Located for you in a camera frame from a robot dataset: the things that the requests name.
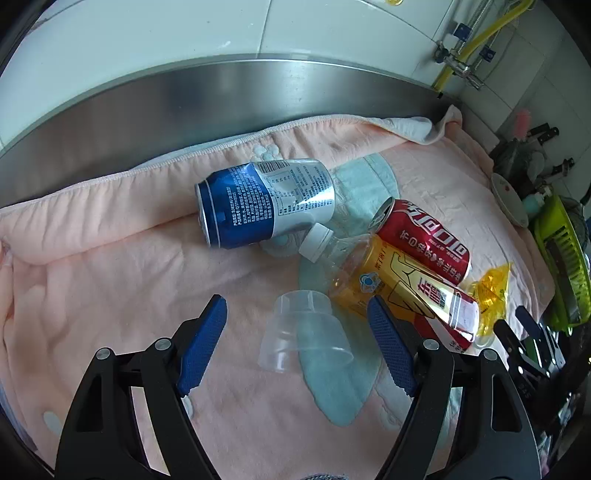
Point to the dish soap bottle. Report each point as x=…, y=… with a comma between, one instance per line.
x=535, y=202

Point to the yellow plastic wrapper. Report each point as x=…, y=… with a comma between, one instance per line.
x=491, y=290

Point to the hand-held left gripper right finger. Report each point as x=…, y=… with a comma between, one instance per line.
x=390, y=346

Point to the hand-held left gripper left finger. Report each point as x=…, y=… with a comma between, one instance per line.
x=203, y=341

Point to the utensil holder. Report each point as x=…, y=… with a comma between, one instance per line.
x=515, y=157

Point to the red drink can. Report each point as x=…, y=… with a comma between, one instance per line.
x=425, y=240

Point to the dented blue white can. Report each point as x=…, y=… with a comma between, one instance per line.
x=244, y=203

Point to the clear plastic cup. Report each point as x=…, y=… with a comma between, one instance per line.
x=300, y=332

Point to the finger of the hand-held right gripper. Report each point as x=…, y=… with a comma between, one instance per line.
x=526, y=319
x=505, y=334

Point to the white ceramic plate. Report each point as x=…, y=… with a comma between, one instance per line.
x=508, y=198

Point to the green dish rack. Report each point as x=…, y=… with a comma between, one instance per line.
x=563, y=249

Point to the pink brush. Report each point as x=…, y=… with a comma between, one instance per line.
x=521, y=122

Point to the clear bottle with yellow label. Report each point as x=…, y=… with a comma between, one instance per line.
x=369, y=272

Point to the pink fleece blanket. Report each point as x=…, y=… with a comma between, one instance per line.
x=115, y=286

